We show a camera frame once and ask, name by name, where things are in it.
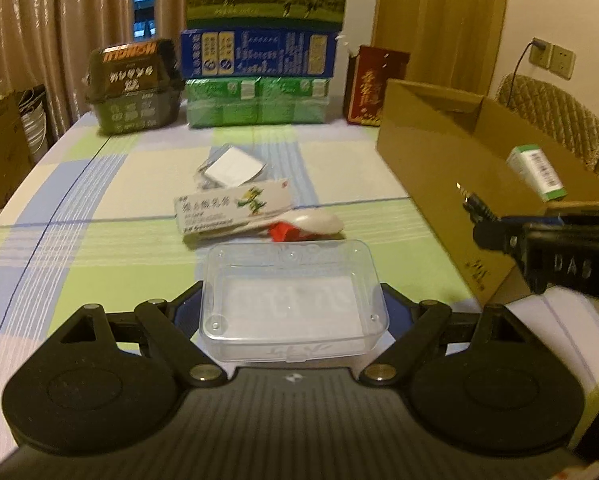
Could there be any green white small box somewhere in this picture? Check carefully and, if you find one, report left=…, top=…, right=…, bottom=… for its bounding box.
left=507, top=144, right=566, bottom=202

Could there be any double wall socket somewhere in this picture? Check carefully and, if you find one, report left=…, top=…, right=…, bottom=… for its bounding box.
left=529, top=37, right=576, bottom=80

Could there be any red gift box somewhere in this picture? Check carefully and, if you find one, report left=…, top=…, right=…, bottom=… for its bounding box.
left=347, top=45, right=411, bottom=127

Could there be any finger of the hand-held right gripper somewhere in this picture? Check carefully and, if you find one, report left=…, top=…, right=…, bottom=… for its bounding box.
left=472, top=217, right=527, bottom=256
left=499, top=212, right=565, bottom=227

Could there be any white plastic object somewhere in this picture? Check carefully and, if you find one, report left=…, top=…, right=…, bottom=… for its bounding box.
left=266, top=210, right=345, bottom=241

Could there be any shrink-wrapped green cartons pack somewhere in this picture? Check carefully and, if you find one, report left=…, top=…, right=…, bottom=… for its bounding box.
left=185, top=76, right=330, bottom=128

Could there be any checkered tablecloth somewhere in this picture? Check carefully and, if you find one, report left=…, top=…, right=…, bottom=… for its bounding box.
left=0, top=110, right=505, bottom=411

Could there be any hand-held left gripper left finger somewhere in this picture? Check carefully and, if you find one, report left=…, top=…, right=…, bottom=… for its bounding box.
left=54, top=280, right=225, bottom=387

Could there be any window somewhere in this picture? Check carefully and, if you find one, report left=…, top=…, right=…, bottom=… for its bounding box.
left=132, top=0, right=157, bottom=43

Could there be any dark brown drink carton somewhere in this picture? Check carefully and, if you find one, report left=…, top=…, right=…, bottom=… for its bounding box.
left=86, top=38, right=185, bottom=136

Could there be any charger cable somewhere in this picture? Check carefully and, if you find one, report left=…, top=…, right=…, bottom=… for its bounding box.
left=504, top=42, right=539, bottom=106

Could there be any blue carton box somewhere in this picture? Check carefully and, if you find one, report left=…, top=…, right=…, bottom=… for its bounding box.
left=179, top=28, right=339, bottom=80

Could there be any cardboard box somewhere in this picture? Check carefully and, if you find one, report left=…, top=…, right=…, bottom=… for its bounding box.
left=376, top=78, right=599, bottom=306

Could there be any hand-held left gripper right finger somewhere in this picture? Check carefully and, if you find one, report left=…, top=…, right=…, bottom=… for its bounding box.
left=362, top=282, right=530, bottom=387

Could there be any red candy packet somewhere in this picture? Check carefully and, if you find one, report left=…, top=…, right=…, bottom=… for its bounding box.
left=268, top=224, right=307, bottom=242

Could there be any clear plastic box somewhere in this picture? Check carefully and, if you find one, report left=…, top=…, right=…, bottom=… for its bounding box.
left=199, top=240, right=391, bottom=363

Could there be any chair with quilted cover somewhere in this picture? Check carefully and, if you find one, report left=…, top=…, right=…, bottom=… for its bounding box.
left=495, top=74, right=599, bottom=173

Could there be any brown paper bag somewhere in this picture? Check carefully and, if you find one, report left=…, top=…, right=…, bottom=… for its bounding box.
left=0, top=85, right=45, bottom=213

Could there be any clear packet with white card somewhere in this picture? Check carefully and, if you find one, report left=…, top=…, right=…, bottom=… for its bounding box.
left=194, top=144, right=271, bottom=191

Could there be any white plastic bag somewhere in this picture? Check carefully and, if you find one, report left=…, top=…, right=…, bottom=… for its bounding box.
left=22, top=87, right=47, bottom=153

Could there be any cartoon print ointment box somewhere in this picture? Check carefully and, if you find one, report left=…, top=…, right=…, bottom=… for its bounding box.
left=173, top=178, right=295, bottom=243

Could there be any golden curtain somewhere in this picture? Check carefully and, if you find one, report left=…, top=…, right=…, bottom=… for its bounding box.
left=372, top=0, right=510, bottom=96

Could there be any pink curtain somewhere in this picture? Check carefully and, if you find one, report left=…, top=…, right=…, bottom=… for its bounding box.
left=0, top=0, right=187, bottom=131

